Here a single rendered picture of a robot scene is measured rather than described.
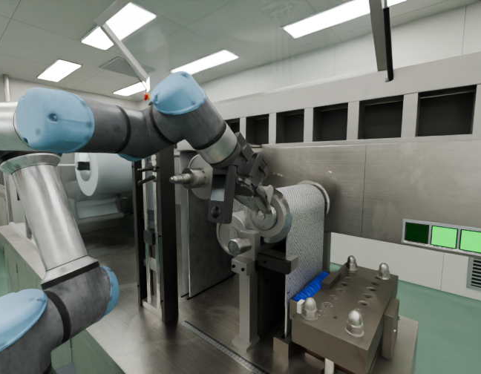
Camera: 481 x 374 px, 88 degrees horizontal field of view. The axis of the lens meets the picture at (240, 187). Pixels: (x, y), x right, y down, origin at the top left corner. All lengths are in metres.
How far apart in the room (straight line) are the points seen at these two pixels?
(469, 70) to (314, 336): 0.74
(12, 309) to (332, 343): 0.61
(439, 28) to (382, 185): 2.69
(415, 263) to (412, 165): 2.57
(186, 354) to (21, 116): 0.62
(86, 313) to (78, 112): 0.45
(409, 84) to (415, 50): 2.50
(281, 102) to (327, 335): 0.77
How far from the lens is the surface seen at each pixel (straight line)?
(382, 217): 0.88
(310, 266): 0.80
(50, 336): 0.65
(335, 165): 0.90
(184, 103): 0.40
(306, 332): 0.66
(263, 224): 0.63
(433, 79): 0.89
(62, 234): 0.70
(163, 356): 0.78
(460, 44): 3.36
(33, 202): 0.72
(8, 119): 0.47
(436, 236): 0.87
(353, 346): 0.62
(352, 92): 0.92
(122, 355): 0.81
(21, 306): 0.63
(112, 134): 0.40
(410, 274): 3.42
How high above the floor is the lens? 1.39
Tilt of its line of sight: 6 degrees down
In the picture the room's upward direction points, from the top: straight up
